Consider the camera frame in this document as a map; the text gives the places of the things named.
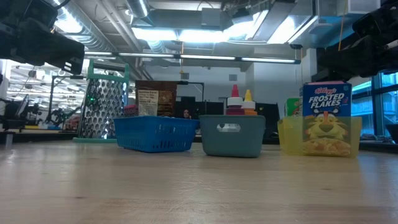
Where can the blue Frosted Flakes cereal box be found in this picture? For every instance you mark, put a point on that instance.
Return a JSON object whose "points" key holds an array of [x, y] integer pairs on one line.
{"points": [[326, 105]]}

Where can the blue slotted plastic basket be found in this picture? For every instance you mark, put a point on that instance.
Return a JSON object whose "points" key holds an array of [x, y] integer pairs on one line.
{"points": [[155, 133]]}

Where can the distant black robot rig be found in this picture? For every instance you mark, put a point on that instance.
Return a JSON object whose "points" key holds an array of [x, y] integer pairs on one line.
{"points": [[60, 105]]}

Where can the dark window frame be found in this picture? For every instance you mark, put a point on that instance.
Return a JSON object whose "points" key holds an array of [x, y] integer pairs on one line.
{"points": [[376, 102]]}

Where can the green Apple Jacks cereal box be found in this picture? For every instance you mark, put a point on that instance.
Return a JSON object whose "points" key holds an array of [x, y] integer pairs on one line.
{"points": [[292, 107]]}

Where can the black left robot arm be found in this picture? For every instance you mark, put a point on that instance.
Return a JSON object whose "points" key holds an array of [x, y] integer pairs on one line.
{"points": [[21, 15]]}

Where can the black desk partition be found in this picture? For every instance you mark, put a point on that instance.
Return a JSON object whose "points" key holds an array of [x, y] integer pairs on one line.
{"points": [[205, 109]]}

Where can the metal box grater teal frame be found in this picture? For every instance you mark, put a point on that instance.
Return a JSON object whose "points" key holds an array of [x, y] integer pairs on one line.
{"points": [[104, 99]]}

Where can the black office chair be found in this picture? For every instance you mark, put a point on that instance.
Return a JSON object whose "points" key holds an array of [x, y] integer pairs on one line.
{"points": [[17, 115]]}

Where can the yellow squeeze bottle white cap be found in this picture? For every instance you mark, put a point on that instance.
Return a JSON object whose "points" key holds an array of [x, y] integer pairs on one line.
{"points": [[248, 104]]}

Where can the brown foil food packet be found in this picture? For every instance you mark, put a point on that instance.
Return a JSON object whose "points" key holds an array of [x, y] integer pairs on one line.
{"points": [[155, 98]]}

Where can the spiral silver air duct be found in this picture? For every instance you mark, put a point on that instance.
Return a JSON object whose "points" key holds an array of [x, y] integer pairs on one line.
{"points": [[93, 34]]}

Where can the person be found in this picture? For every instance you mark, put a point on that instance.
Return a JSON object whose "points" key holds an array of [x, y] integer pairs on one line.
{"points": [[186, 114]]}

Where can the rectangular silver air duct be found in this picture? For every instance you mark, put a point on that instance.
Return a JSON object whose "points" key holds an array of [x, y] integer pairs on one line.
{"points": [[280, 28]]}

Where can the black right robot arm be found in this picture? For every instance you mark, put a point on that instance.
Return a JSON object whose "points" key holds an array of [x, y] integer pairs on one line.
{"points": [[376, 25]]}

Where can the yellow translucent plastic bin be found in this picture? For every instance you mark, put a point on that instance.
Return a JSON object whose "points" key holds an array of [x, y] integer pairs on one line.
{"points": [[289, 137]]}

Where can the white ceiling unit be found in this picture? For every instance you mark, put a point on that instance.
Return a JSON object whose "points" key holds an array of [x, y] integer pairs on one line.
{"points": [[357, 7]]}

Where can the grey wall vent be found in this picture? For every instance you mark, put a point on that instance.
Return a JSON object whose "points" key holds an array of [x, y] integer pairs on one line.
{"points": [[185, 76], [233, 77]]}

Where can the black ceiling camera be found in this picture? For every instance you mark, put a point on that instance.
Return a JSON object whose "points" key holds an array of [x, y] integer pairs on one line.
{"points": [[296, 46]]}

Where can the black rectangular frame stand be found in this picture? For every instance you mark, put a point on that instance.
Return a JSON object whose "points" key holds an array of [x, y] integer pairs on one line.
{"points": [[194, 83]]}

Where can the long ceiling light bar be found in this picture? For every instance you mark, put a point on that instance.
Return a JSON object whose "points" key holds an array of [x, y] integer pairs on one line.
{"points": [[205, 57]]}

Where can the grey-green plastic bin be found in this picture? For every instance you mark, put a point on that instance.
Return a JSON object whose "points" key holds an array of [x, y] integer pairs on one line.
{"points": [[233, 137]]}

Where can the small round red-white jar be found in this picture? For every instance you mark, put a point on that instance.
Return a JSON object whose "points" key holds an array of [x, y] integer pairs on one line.
{"points": [[235, 102]]}

